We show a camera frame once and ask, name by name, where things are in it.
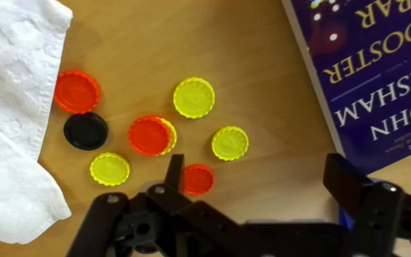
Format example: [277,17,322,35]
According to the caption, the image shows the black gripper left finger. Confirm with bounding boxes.
[67,152,240,257]

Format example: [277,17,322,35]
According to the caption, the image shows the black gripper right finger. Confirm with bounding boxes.
[322,152,411,257]

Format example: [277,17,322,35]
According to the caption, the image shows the yellow plastic disc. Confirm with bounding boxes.
[88,149,133,188]
[210,124,251,162]
[160,115,180,157]
[171,75,217,120]

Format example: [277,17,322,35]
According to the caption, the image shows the red plastic disc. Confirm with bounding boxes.
[53,68,103,115]
[181,162,217,197]
[127,114,173,158]

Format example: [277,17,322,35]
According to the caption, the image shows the black plastic disc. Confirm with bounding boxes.
[61,111,110,152]

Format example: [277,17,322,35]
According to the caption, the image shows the white towel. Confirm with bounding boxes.
[0,0,74,245]

